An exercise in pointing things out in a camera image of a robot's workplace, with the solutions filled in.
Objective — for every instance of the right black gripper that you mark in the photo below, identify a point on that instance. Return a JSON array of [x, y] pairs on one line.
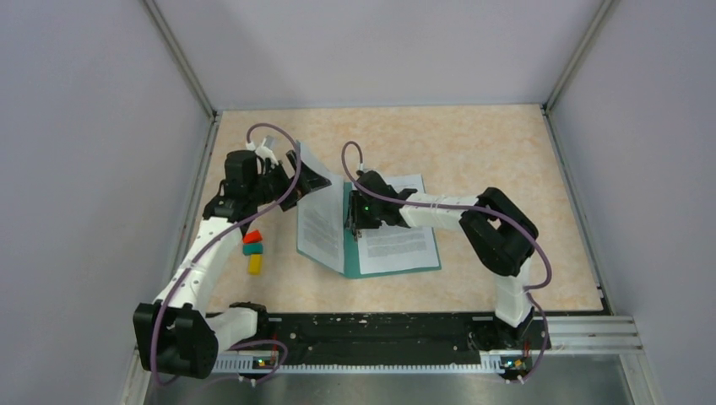
[[355, 220]]

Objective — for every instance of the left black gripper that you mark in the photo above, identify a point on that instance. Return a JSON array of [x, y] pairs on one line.
[[309, 181]]

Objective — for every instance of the green file folder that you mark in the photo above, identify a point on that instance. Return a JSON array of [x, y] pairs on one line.
[[351, 267]]

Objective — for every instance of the printed paper sheet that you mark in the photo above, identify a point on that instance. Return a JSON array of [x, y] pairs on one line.
[[320, 230], [392, 250]]

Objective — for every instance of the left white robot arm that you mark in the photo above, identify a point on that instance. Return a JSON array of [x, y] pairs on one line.
[[175, 334]]

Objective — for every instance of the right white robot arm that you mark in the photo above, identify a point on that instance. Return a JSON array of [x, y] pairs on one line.
[[499, 232]]

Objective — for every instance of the red block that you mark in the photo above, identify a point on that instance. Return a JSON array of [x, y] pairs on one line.
[[252, 237]]

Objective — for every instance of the green block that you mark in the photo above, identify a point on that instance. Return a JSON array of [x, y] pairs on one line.
[[252, 249]]

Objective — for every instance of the yellow block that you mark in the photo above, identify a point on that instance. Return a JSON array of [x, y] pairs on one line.
[[255, 264]]

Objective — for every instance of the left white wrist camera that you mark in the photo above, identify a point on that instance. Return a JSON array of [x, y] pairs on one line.
[[265, 150]]

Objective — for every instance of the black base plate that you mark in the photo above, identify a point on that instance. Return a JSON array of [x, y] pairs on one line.
[[395, 338]]

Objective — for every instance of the grey slotted cable duct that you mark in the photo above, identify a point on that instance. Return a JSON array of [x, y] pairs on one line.
[[246, 364]]

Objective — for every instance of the aluminium frame rail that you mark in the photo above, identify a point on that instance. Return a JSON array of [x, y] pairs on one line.
[[587, 335]]

